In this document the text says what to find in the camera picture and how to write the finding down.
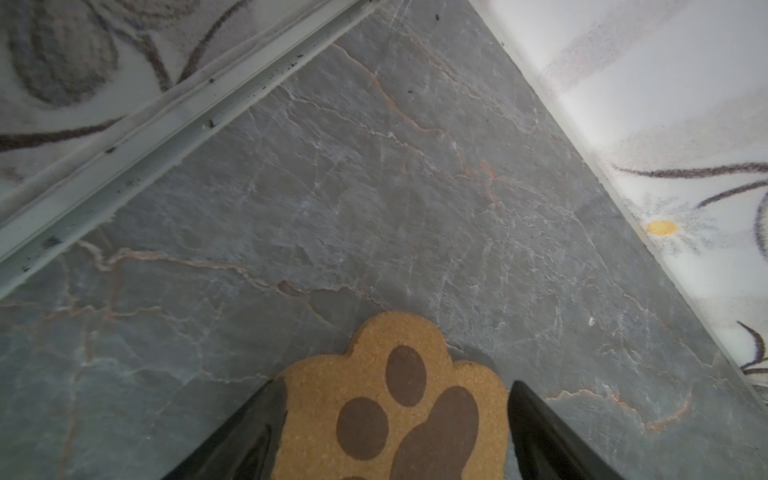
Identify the cork paw print coaster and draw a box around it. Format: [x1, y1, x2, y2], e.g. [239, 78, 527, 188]
[271, 312, 509, 479]

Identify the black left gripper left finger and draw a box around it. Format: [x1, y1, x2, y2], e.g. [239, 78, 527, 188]
[165, 378, 287, 480]

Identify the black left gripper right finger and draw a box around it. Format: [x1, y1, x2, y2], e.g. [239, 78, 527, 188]
[507, 380, 622, 480]

